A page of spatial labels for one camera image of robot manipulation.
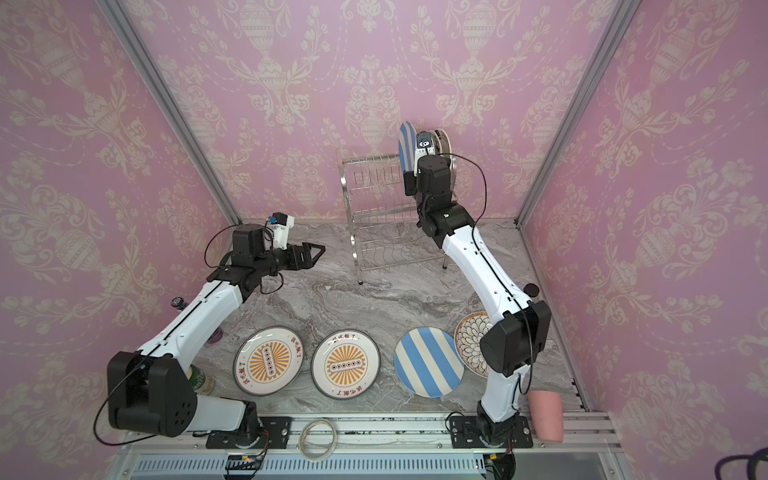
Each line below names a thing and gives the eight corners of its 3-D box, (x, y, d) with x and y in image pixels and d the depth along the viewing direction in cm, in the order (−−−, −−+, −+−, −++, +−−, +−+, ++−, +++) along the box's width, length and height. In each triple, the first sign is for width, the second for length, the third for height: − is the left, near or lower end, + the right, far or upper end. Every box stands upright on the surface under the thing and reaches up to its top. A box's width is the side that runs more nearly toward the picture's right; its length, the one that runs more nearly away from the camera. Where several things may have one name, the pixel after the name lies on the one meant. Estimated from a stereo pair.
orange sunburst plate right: (306, 399, 81) (304, 397, 80) (317, 332, 93) (316, 329, 92) (379, 399, 81) (379, 397, 80) (381, 332, 93) (380, 329, 92)
